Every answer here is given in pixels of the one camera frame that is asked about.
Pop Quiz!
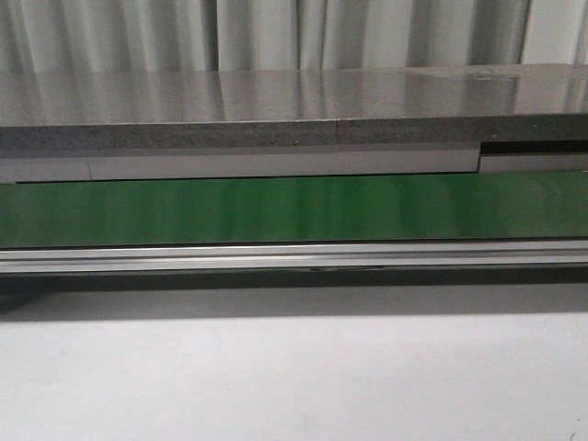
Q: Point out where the green conveyor belt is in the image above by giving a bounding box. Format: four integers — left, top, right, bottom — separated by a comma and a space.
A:
1, 172, 587, 249

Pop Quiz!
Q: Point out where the white pleated curtain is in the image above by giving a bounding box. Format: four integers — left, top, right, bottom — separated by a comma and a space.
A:
1, 1, 587, 74

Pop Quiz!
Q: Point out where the grey rear conveyor rail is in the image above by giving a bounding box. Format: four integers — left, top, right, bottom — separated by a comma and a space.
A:
1, 141, 481, 183

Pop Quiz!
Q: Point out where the aluminium front conveyor rail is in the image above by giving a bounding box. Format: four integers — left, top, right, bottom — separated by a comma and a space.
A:
1, 239, 587, 275

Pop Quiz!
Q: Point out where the grey rear rail right segment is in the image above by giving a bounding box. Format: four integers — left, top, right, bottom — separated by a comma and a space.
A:
479, 153, 588, 173

